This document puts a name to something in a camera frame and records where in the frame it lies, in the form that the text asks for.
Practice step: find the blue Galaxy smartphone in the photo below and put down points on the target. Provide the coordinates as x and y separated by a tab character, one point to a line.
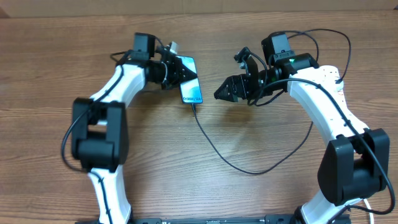
190	91

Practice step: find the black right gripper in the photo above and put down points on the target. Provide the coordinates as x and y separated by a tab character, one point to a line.
233	84

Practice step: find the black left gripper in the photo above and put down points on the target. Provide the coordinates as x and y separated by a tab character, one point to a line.
178	69

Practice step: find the white charger plug adapter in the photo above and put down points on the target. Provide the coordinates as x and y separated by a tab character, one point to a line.
339	84

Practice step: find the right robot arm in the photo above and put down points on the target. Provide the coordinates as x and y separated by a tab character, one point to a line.
356	159

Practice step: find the white power strip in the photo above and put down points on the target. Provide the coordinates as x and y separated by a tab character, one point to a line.
328	76

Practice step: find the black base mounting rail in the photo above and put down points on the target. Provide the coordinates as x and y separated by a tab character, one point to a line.
211	221

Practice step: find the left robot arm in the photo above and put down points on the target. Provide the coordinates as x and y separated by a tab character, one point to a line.
99	131

